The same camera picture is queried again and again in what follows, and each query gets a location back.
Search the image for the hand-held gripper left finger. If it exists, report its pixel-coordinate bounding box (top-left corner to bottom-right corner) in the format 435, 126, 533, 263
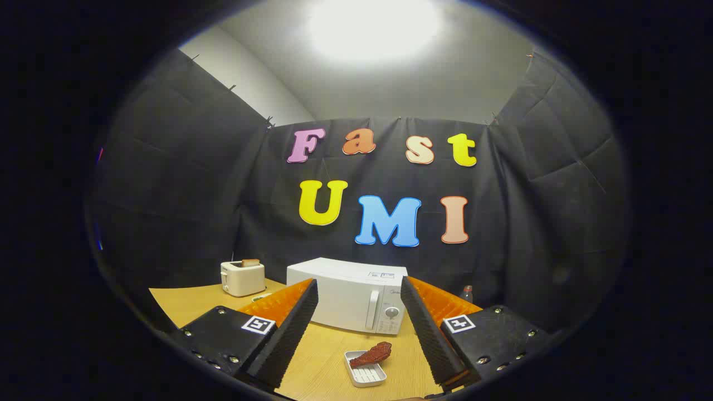
167, 278, 319, 389

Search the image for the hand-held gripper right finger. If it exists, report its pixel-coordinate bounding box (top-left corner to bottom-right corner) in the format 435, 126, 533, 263
400, 276, 552, 387

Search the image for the red-brown meat piece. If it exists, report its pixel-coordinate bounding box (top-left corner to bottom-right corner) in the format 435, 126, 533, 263
349, 341, 392, 368

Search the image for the white toaster oven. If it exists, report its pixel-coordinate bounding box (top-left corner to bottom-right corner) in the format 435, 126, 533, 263
286, 257, 411, 335

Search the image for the cream bread toaster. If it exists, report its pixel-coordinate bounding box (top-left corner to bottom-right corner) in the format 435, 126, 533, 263
221, 261, 267, 297

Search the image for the small white ribbed tray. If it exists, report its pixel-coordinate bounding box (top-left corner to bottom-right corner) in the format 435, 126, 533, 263
344, 350, 388, 388

